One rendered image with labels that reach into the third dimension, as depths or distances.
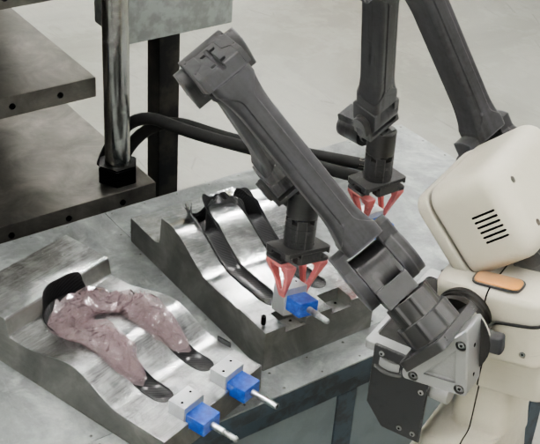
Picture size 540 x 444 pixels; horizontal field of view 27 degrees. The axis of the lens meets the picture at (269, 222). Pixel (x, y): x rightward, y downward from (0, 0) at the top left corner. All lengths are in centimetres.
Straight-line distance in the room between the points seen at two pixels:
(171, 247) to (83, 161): 56
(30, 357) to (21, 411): 10
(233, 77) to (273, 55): 372
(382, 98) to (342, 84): 296
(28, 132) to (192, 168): 148
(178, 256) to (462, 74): 72
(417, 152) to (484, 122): 96
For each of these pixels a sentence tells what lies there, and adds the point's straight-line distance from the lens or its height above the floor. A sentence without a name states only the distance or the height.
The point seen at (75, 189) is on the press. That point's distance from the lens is 262.
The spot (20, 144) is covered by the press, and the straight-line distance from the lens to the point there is 282.
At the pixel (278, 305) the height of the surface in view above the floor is 92.
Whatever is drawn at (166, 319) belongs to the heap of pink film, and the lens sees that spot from 201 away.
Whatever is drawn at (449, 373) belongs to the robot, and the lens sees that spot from 159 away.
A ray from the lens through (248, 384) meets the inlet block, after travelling 194.
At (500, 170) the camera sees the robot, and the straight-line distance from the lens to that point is 159.
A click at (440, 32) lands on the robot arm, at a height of 146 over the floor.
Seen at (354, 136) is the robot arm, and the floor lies 112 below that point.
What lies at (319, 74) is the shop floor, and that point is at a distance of 508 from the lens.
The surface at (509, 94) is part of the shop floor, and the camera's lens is 512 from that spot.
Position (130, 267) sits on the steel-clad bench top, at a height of 80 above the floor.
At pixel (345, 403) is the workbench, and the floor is 64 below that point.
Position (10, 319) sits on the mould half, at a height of 90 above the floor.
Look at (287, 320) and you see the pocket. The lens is 209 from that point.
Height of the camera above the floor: 215
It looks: 33 degrees down
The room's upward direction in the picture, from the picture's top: 4 degrees clockwise
